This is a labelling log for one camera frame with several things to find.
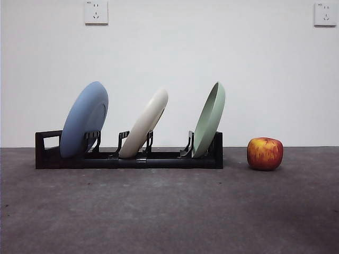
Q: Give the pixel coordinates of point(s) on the cream yellow plate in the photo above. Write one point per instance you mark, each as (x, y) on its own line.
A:
(143, 124)

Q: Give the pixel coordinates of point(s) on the red yellow apple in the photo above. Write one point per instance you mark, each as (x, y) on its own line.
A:
(265, 154)

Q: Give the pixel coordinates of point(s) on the green plate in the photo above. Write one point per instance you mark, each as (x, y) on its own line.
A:
(209, 124)

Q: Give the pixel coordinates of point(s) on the blue plate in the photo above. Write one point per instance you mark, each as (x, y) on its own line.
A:
(79, 119)

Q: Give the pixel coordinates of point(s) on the black plate rack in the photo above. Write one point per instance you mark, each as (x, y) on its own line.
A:
(66, 162)

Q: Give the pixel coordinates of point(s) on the white wall socket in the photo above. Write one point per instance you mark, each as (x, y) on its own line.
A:
(96, 13)
(325, 14)

